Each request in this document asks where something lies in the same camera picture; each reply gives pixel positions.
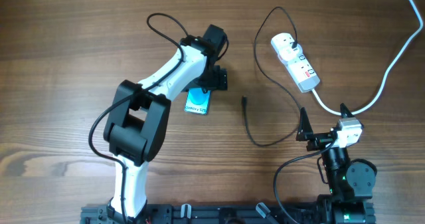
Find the white power strip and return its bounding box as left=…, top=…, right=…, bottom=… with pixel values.
left=271, top=33, right=320, bottom=93

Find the white power strip cord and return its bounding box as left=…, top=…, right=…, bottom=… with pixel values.
left=311, top=0, right=425, bottom=116

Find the white USB charger plug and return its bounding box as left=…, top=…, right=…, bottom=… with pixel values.
left=277, top=44, right=303, bottom=64

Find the blue Galaxy smartphone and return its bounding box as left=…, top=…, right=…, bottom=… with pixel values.
left=184, top=88, right=211, bottom=115

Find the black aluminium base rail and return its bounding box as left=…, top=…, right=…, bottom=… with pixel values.
left=80, top=202, right=376, bottom=224

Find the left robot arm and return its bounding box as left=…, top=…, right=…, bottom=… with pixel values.
left=103, top=25, right=228, bottom=223

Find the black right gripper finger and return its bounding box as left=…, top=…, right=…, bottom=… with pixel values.
left=296, top=107, right=313, bottom=142
left=340, top=103, right=353, bottom=118

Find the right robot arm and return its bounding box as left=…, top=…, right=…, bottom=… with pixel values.
left=296, top=104, right=377, bottom=224

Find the black USB charging cable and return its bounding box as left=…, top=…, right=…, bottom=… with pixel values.
left=242, top=6, right=303, bottom=148

